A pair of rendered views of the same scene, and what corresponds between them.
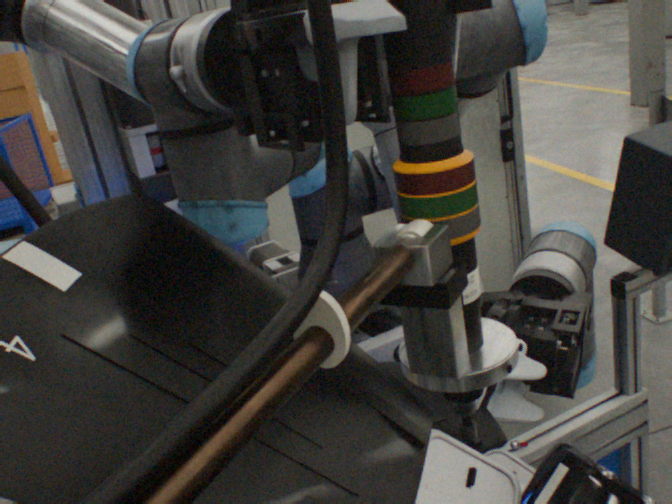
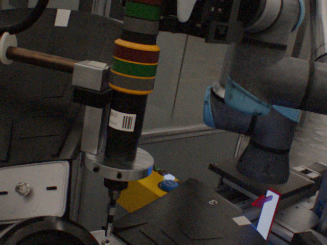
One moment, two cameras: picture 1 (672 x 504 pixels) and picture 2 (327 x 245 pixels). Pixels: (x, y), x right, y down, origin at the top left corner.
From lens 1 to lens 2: 0.49 m
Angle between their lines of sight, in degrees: 64
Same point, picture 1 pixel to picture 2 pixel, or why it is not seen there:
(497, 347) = (111, 163)
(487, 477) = (55, 197)
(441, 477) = (46, 174)
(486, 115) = not seen: outside the picture
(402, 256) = (69, 62)
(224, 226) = (228, 94)
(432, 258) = (75, 72)
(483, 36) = not seen: outside the picture
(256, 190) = (254, 88)
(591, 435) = not seen: outside the picture
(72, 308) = (48, 30)
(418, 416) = (68, 151)
